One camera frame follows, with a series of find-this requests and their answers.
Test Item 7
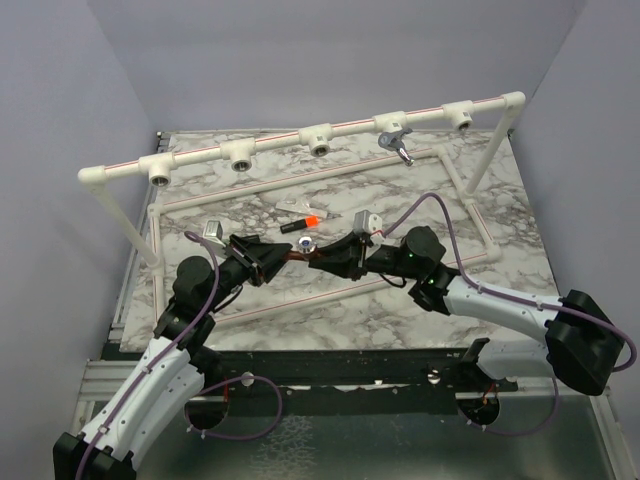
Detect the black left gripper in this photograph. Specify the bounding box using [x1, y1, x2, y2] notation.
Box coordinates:
[202, 234, 293, 313]

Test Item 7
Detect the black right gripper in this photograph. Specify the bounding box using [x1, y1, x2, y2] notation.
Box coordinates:
[310, 230, 420, 283]

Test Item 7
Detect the brown faucet chrome knob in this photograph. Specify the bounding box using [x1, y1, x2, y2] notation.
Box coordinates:
[280, 236, 319, 262]

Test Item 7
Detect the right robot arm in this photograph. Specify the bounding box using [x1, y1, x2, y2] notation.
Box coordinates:
[298, 226, 623, 396]

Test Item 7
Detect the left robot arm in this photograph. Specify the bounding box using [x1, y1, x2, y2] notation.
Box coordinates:
[53, 232, 292, 479]

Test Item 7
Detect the orange capped black marker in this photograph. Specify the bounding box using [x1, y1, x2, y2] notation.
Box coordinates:
[279, 216, 319, 234]

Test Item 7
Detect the clear plastic bag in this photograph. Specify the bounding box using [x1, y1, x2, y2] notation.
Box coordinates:
[275, 199, 328, 219]

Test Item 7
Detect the grey chrome lever faucet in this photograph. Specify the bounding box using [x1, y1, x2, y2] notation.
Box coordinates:
[378, 128, 414, 167]

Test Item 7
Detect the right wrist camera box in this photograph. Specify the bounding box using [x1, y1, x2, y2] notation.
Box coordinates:
[352, 210, 382, 236]

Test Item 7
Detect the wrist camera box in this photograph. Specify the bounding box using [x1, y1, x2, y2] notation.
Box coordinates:
[202, 220, 223, 243]
[352, 210, 382, 236]

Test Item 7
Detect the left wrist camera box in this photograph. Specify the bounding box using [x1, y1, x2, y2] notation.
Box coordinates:
[202, 220, 223, 243]

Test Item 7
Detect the white PVC pipe frame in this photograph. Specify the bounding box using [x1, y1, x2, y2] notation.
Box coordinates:
[78, 92, 526, 314]

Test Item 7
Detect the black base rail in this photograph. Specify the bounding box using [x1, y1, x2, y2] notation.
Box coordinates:
[179, 340, 517, 417]

